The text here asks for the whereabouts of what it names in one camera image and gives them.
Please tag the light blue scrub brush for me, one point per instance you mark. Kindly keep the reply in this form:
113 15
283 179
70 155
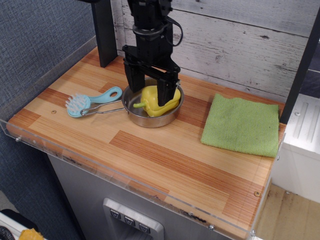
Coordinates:
80 105

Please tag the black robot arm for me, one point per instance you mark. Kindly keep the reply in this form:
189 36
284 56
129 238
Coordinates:
151 17

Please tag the stainless steel cabinet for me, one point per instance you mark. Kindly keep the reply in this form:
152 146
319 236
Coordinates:
87 193

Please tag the steel pan with wire handle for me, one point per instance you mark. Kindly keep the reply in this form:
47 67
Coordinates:
139 116

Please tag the black vertical post left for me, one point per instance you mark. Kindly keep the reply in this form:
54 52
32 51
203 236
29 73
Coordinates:
104 31

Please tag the green microfibre cloth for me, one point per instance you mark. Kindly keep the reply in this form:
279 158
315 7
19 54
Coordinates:
244 126

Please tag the white toy appliance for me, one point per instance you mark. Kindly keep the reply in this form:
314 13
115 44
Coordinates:
297 167

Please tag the yellow toy capsicum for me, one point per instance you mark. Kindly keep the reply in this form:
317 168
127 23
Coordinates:
149 101

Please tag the black vertical post right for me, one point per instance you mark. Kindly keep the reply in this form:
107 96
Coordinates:
303 67

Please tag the black vertical post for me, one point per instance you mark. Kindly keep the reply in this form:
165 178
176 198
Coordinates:
104 31
303 67

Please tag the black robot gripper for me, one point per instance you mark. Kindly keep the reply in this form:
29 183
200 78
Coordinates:
151 56

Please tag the silver dispenser button panel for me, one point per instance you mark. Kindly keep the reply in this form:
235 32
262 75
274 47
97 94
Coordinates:
131 221

